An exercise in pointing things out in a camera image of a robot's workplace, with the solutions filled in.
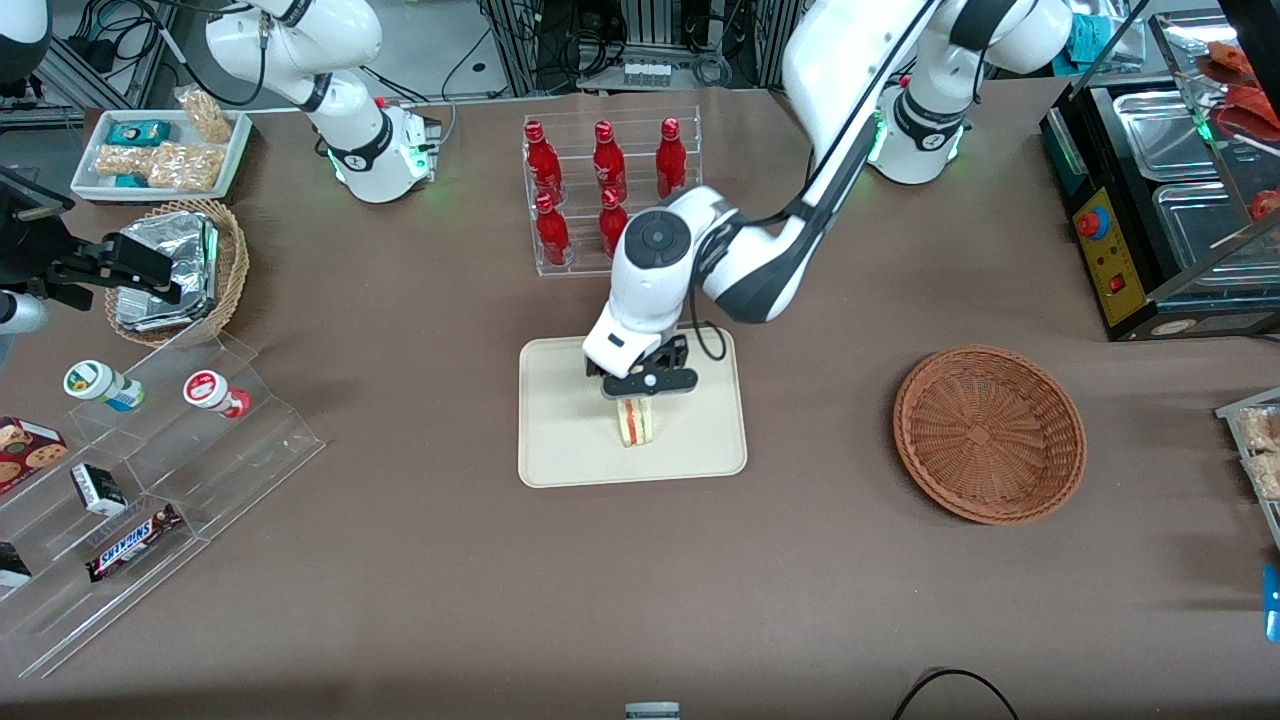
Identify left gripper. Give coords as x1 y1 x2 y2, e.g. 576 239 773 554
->
583 310 699 401

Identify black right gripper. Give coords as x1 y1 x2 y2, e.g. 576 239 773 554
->
0 165 187 309

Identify sandwich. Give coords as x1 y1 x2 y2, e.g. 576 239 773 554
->
616 396 658 448

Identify cream plastic tray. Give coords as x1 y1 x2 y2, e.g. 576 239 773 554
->
517 328 749 489

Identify tall wicker basket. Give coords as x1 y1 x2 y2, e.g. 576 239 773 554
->
104 198 250 349

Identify white rectangular snack tray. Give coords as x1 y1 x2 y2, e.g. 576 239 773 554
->
70 108 254 205

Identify round brown wicker basket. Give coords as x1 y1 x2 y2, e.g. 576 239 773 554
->
893 345 1088 526

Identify silver foil packs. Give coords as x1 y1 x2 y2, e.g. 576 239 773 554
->
114 212 220 332

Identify rice cracker bag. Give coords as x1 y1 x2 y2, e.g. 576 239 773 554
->
94 145 157 180
174 87 234 145
147 141 224 192

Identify green lid yogurt cup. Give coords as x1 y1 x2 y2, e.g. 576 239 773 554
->
63 360 145 413

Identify red lid yogurt cup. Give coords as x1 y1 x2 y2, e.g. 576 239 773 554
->
183 370 252 420

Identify red cola bottle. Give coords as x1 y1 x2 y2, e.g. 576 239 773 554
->
592 120 628 203
524 120 563 203
598 188 630 260
656 117 689 198
535 192 572 267

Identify clear acrylic bottle rack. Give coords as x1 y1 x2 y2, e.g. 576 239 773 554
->
522 104 703 279

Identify clear acrylic stepped display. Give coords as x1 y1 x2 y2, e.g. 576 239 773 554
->
0 330 327 681

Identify red cookie box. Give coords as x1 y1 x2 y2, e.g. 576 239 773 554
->
0 416 70 497

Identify small black white box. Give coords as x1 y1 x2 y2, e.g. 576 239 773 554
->
70 463 129 518

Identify Snickers chocolate bar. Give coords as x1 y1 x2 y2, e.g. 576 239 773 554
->
85 503 185 584

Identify black yellow food warmer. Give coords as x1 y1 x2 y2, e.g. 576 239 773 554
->
1038 8 1280 343

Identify teal packet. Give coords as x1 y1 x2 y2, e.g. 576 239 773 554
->
1064 10 1123 63

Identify steel food pan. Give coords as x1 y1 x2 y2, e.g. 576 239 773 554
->
1153 182 1280 293
1112 88 1219 183

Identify grey snack rack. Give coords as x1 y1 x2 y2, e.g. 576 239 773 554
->
1215 388 1280 551

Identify red food piece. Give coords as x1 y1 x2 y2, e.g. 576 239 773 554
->
1214 85 1280 138
1204 40 1257 83

